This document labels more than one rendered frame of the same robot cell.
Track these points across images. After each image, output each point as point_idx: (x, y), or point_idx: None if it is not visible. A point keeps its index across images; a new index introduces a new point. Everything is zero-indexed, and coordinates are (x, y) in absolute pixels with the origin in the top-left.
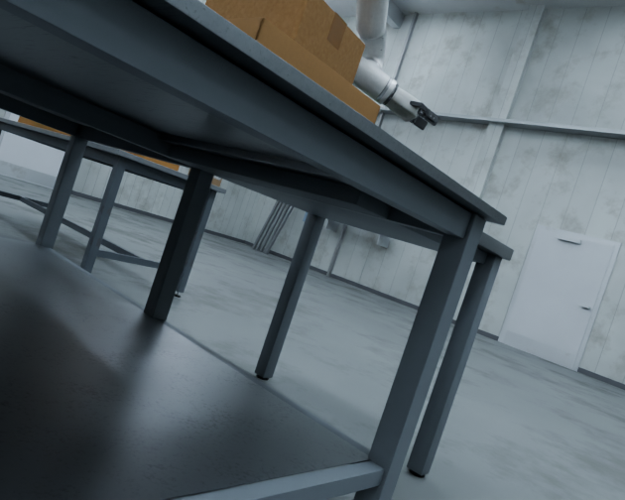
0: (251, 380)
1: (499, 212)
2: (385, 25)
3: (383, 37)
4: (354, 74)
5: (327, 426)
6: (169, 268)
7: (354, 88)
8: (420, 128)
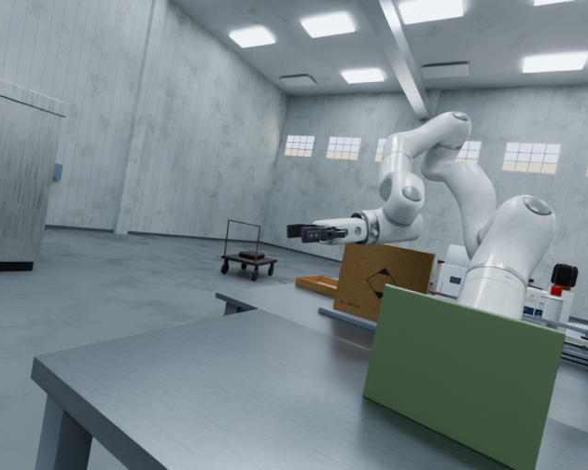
0: None
1: (225, 291)
2: (378, 182)
3: (387, 181)
4: (343, 256)
5: None
6: None
7: (303, 277)
8: (307, 242)
